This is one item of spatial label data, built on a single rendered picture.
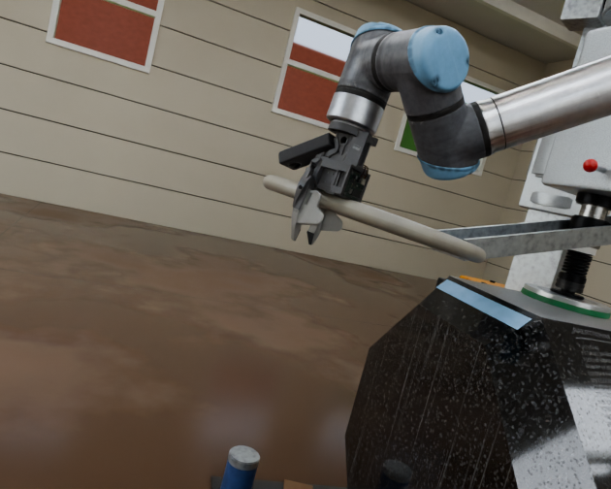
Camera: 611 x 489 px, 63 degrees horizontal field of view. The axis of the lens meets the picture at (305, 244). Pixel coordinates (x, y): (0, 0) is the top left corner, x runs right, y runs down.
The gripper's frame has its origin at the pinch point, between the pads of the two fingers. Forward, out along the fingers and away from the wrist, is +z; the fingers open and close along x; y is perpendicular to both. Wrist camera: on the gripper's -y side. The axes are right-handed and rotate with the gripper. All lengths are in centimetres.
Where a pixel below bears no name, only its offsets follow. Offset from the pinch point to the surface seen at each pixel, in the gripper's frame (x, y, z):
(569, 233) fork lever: 63, 31, -20
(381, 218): 2.2, 12.7, -7.2
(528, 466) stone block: 27, 44, 25
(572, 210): 150, 15, -39
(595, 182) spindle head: 65, 32, -34
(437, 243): 10.0, 20.3, -6.6
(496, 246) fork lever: 45, 20, -11
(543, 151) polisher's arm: 149, -3, -59
